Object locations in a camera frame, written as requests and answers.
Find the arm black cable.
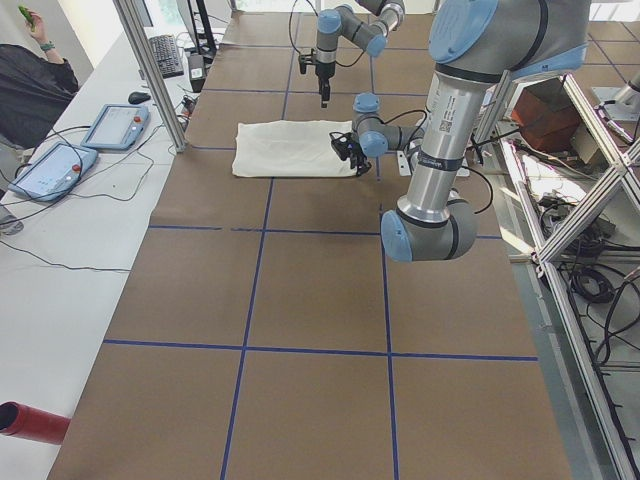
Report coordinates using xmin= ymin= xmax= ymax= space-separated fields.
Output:
xmin=288 ymin=0 xmax=371 ymax=69
xmin=379 ymin=109 xmax=494 ymax=216

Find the red cardboard tube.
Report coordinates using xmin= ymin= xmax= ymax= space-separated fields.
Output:
xmin=1 ymin=401 xmax=70 ymax=445

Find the black power adapter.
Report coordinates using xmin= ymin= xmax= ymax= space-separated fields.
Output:
xmin=188 ymin=53 xmax=206 ymax=93

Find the far blue teach pendant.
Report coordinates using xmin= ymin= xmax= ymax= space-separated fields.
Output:
xmin=81 ymin=104 xmax=150 ymax=151

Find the black keyboard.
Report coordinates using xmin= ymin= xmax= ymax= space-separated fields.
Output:
xmin=148 ymin=34 xmax=184 ymax=78

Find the white camera pedestal column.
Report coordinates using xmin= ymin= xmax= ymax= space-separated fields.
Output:
xmin=396 ymin=141 xmax=469 ymax=176

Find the cream long-sleeve cat shirt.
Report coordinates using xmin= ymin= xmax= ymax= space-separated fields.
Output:
xmin=232 ymin=120 xmax=356 ymax=178

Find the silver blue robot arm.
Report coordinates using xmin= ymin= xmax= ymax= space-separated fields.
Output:
xmin=308 ymin=1 xmax=406 ymax=108
xmin=352 ymin=1 xmax=590 ymax=262

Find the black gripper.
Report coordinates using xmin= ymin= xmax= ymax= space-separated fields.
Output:
xmin=315 ymin=62 xmax=334 ymax=108
xmin=348 ymin=142 xmax=371 ymax=176

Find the black computer mouse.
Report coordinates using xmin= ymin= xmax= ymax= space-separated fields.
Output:
xmin=128 ymin=91 xmax=151 ymax=105

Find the blue teach pendant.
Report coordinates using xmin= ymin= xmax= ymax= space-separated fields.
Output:
xmin=81 ymin=104 xmax=150 ymax=151
xmin=8 ymin=142 xmax=98 ymax=202

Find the aluminium frame post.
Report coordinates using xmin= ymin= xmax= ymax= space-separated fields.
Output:
xmin=113 ymin=0 xmax=187 ymax=153

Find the near blue teach pendant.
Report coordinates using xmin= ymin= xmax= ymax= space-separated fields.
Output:
xmin=8 ymin=142 xmax=98 ymax=202

